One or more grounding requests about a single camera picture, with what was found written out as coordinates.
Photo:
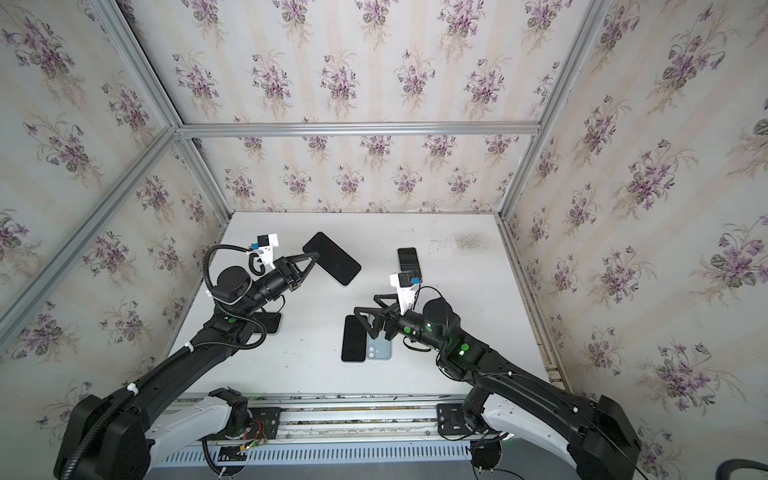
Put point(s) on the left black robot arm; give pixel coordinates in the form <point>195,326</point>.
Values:
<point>109,438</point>

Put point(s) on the aluminium cage frame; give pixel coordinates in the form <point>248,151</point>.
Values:
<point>182,134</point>

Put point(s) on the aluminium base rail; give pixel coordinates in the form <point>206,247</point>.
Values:
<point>359,418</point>

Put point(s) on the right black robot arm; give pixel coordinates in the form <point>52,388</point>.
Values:
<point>595,437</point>

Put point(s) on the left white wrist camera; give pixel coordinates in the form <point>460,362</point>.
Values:
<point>262,253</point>

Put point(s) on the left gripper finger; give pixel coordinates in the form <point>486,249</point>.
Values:
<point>310,257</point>
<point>302,273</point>

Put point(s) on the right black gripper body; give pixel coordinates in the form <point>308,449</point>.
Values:
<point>384,319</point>

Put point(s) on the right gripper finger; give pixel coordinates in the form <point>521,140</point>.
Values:
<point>371,319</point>
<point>387,302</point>

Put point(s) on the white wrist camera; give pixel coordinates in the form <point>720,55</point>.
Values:
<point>407,285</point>
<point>262,253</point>

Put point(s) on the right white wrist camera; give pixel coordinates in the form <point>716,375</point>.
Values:
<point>407,285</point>

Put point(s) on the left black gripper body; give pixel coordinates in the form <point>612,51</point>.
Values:
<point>288,271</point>

